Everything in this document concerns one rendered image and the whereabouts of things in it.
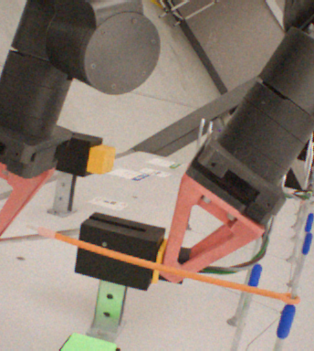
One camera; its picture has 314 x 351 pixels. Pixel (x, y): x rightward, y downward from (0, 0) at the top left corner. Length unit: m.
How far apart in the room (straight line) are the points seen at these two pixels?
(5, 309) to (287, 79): 0.28
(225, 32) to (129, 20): 7.84
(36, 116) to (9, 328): 0.16
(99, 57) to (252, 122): 0.12
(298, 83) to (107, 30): 0.14
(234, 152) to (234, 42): 7.75
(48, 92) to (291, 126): 0.17
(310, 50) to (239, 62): 7.69
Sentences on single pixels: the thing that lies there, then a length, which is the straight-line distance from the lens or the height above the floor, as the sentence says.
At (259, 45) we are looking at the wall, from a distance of 8.12.
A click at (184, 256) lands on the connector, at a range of 0.48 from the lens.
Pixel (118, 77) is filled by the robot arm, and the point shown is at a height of 1.18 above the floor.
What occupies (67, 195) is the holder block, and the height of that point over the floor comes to 0.95.
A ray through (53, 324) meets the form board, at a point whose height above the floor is 1.02.
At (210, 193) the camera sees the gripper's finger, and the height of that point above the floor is 1.19.
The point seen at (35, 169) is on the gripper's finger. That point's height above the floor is 1.09.
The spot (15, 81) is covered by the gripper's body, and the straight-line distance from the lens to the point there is 0.47.
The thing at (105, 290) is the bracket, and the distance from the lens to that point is 0.49.
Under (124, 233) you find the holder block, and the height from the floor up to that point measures 1.12.
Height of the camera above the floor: 1.29
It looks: 18 degrees down
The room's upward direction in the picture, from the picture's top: 60 degrees clockwise
